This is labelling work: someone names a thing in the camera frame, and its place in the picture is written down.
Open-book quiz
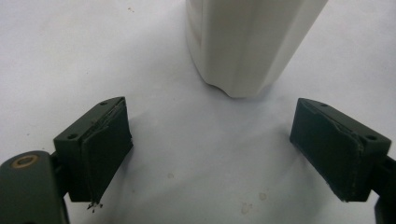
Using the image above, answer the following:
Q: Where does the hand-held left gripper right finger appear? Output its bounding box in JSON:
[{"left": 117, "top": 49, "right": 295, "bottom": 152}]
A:
[{"left": 289, "top": 97, "right": 392, "bottom": 203}]

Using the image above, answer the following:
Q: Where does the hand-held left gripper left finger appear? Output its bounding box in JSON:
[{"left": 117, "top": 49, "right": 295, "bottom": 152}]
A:
[{"left": 52, "top": 96, "right": 134, "bottom": 210}]

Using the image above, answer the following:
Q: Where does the white bottle with blue pump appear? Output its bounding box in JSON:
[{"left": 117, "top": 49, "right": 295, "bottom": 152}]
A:
[{"left": 185, "top": 0, "right": 330, "bottom": 99}]

